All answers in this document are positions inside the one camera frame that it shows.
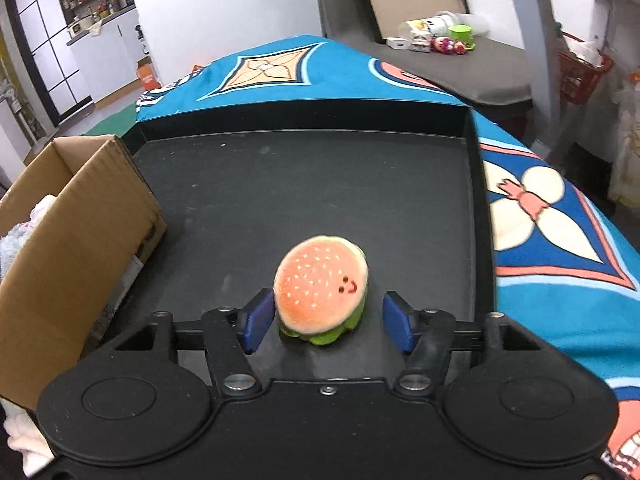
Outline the dark grey table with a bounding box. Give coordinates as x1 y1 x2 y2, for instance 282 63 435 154
325 35 534 141

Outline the orange plastic basket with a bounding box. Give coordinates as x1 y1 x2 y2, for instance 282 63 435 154
556 32 615 107

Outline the green cloth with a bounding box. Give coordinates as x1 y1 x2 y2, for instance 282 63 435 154
80 105 142 139

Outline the black tray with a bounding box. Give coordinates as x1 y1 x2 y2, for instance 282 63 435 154
115 99 497 381

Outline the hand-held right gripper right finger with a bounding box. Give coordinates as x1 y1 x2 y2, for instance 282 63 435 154
382 290 546 397

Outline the blue printed blanket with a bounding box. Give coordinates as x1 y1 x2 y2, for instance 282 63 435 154
134 35 640 480

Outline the green plastic lid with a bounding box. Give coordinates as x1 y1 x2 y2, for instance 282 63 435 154
448 24 476 46

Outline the burger plush toy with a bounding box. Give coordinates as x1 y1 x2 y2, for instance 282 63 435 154
273 235 371 347

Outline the orange cardboard carton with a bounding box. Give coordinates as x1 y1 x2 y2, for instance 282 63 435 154
136 56 162 92

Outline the grey plush toy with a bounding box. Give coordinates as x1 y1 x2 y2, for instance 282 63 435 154
0 221 37 286

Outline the small red toy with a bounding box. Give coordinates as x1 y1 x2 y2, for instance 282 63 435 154
431 36 467 56

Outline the white fleece garment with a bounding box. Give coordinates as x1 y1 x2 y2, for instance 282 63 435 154
4 400 56 480

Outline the black framed sliding door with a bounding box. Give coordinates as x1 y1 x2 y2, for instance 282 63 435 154
2 0 97 127

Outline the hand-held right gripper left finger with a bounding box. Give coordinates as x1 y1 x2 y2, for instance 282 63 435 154
107 288 277 397

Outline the white kitchen cabinet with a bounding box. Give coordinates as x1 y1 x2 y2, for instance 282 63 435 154
67 5 152 106

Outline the cardboard box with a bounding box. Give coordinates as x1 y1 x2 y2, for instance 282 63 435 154
0 134 169 412

